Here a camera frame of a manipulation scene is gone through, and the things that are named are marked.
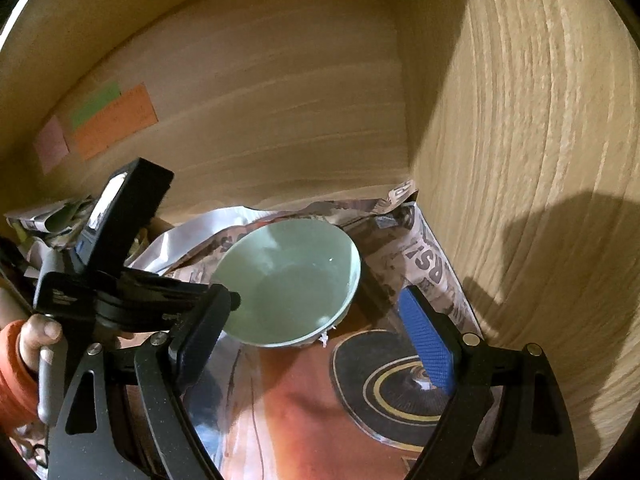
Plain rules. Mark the light green bowl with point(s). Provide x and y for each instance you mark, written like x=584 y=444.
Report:
x=295 y=280

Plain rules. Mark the pile of folded papers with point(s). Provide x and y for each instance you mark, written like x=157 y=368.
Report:
x=50 y=222

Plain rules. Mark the person's left forearm orange sleeve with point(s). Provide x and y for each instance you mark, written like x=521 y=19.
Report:
x=15 y=375

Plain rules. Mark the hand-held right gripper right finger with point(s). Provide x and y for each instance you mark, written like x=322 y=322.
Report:
x=425 y=340

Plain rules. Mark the crumpled newspaper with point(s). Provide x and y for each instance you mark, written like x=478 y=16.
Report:
x=430 y=260

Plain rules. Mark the person's left hand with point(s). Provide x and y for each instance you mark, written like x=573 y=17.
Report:
x=42 y=332

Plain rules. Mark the orange sticky note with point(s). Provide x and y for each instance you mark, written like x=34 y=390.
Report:
x=112 y=122

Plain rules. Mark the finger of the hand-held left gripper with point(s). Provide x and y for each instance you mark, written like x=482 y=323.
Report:
x=165 y=312
x=165 y=280

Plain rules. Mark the pink sticky note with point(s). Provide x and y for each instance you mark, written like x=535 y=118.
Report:
x=51 y=144

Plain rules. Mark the grey glossy paper sheet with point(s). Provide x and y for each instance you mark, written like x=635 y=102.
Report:
x=195 y=240

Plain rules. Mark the green sticky note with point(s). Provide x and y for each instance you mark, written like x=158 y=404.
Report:
x=95 y=105

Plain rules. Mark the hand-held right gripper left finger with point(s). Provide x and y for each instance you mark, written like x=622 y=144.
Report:
x=205 y=330

